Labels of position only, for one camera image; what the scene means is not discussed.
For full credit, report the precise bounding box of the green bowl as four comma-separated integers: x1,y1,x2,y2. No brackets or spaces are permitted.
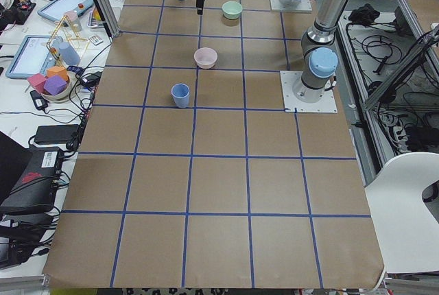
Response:
222,1,243,20

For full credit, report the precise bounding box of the pink bowl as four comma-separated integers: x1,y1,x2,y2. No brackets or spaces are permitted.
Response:
193,47,218,69

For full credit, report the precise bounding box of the blue tablet far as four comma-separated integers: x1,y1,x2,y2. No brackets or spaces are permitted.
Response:
37,0,94,21

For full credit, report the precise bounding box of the blue tablet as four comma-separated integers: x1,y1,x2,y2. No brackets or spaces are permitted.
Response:
37,0,94,21
5,35,56,79

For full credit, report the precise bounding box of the blue cylinder block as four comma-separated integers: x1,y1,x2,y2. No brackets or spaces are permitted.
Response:
59,42,80,66

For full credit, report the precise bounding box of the bowl of coloured blocks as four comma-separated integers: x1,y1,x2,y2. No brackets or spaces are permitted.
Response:
27,66,72,103

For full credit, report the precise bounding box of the blue tablet near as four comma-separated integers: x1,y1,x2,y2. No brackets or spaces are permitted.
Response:
5,35,56,79

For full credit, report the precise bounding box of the brown paper table cover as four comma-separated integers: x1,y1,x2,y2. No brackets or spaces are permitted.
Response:
44,0,383,289

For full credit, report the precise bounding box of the black power adapter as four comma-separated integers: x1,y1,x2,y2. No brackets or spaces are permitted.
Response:
34,124,79,145

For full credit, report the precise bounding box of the black electronics box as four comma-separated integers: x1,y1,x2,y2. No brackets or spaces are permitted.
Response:
1,133,62,215

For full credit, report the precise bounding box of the white chair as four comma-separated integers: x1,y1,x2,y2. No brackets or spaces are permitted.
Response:
365,152,438,274

